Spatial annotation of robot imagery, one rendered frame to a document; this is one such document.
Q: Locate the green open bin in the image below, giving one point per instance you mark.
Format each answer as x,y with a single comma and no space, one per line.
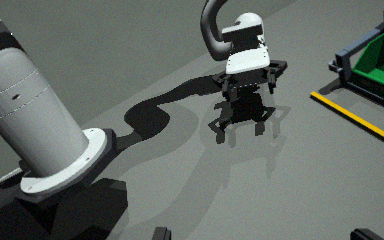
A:
371,62

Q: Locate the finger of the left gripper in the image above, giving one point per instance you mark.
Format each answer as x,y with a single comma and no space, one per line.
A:
221,80
272,74

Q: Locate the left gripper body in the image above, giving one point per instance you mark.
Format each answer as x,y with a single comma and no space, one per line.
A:
244,61

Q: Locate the yellow bar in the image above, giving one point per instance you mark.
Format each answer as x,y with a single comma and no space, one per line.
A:
349,115

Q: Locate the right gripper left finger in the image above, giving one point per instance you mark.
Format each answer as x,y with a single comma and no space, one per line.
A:
161,233

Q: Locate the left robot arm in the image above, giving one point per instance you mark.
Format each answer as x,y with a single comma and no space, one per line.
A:
39,128

